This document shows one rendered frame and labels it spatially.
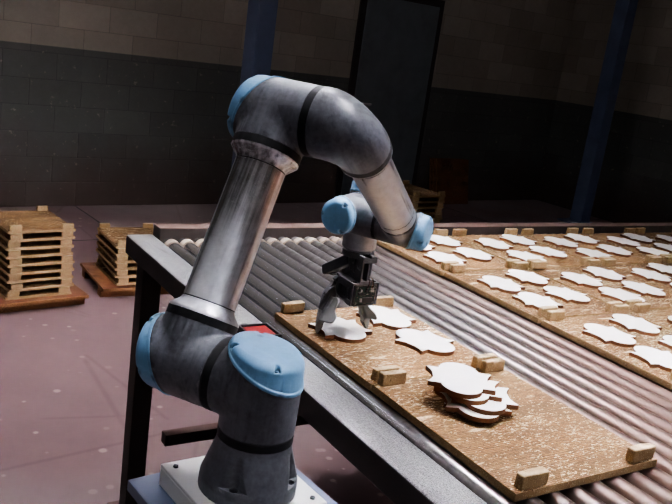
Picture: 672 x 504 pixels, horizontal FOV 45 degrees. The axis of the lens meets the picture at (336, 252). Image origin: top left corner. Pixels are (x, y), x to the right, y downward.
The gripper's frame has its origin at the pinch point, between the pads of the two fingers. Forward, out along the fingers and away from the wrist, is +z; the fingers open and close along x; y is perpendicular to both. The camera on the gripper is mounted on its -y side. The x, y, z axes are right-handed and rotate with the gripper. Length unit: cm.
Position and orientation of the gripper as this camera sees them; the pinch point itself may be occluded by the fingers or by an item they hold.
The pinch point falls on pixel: (340, 329)
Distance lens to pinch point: 185.7
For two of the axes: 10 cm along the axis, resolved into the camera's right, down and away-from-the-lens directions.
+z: -1.5, 9.5, 2.7
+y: 5.2, 3.0, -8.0
